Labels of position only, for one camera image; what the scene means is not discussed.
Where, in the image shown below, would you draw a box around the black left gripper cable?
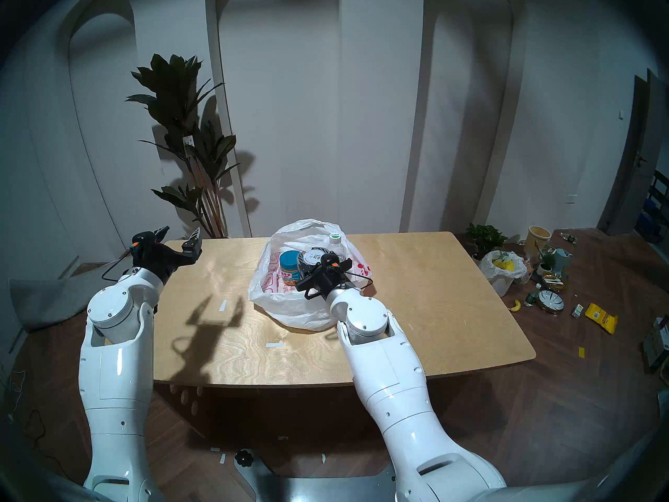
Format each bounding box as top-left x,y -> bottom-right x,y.
102,250 -> 136,283

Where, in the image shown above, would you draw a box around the tall dark leafy plant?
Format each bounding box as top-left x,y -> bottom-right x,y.
125,54 -> 241,239

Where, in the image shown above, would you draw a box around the dark grey door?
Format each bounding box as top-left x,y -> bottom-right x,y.
597,70 -> 669,236

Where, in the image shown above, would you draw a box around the light wooden table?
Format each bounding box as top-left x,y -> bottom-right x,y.
152,232 -> 537,389

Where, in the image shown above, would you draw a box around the yellow snack packet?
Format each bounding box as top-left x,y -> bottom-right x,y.
584,303 -> 618,334

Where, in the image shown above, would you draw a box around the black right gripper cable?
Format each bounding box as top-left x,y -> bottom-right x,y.
306,272 -> 375,301

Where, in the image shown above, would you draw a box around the white bin bag yellow contents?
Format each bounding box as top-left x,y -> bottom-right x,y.
480,250 -> 528,298

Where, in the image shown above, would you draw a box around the dark shelf blue crates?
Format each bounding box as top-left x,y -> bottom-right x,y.
634,170 -> 669,245

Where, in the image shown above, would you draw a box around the beige flower pot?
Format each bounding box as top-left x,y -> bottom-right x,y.
524,225 -> 552,258

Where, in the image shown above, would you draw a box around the small green bushy plant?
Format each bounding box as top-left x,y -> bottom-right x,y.
467,223 -> 509,261

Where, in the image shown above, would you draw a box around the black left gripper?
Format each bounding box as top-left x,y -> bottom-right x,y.
129,225 -> 203,286

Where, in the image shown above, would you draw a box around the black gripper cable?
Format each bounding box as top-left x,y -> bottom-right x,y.
102,250 -> 136,283
306,272 -> 375,301

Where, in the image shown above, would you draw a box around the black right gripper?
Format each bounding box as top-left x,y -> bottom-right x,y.
294,253 -> 357,301

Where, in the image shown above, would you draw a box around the peanut butter jar blue lid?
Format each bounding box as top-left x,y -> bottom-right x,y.
279,250 -> 303,287

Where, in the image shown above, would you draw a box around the grey metal robot base plate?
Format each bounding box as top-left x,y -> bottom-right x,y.
234,446 -> 398,502

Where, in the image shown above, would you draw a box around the white plastic bag red print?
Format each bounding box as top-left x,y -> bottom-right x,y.
248,219 -> 372,332

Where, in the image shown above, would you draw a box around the dark jam jar white lid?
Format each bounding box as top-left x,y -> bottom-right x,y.
301,247 -> 328,276

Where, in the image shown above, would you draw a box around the grey rolled mat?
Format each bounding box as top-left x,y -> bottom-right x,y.
9,245 -> 163,333

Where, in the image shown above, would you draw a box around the cardboard box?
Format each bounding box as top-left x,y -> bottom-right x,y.
642,315 -> 669,373

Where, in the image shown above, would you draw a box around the thin black floor cable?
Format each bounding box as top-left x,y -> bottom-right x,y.
0,360 -> 84,475

